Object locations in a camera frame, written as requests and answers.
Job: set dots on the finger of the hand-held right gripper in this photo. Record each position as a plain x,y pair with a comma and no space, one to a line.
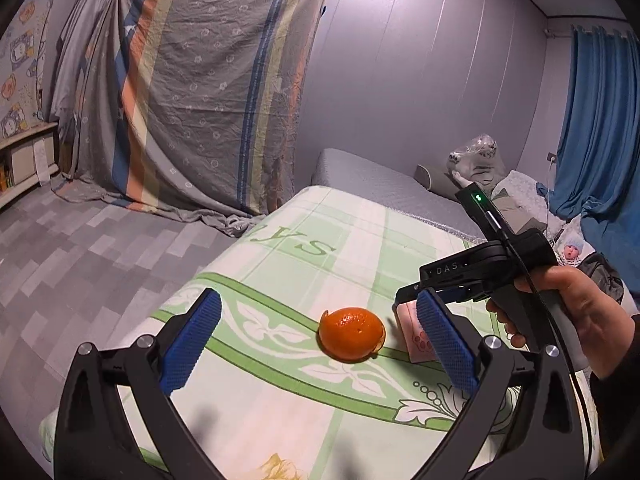
407,294

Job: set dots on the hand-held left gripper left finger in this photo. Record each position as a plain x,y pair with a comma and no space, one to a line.
192,345

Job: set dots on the pink paw print packet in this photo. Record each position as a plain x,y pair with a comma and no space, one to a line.
417,337

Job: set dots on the person's right hand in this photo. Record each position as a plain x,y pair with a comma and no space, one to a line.
595,315

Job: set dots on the grey quilted bed cover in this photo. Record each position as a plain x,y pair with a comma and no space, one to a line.
370,180

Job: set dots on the dark backpack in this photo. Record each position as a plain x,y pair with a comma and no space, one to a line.
602,275

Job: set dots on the grey pillow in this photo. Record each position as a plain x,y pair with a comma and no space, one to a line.
505,202

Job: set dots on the plain grey cloth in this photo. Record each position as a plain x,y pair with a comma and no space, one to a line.
85,50

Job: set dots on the white paper slip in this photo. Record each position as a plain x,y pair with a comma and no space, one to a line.
41,162

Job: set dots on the cartoon printed wall cloth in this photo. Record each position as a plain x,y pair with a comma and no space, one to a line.
20,75

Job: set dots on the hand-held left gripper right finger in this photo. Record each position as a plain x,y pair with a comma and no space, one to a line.
445,345

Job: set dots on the low wooden shelf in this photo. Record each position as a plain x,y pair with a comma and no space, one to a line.
22,160

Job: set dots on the orange tangerine peel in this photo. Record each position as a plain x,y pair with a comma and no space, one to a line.
350,332

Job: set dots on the white quilted pillow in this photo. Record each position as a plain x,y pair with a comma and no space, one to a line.
527,195

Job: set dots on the blue curtain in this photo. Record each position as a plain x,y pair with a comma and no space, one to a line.
600,135

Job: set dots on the striped grey bed sheet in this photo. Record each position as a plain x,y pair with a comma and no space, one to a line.
210,85

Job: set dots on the baby photo pillow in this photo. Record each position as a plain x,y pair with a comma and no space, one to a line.
570,250

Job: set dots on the person's right forearm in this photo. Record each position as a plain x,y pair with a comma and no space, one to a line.
617,400

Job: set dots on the dark grey cushion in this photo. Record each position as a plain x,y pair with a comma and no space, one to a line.
435,180

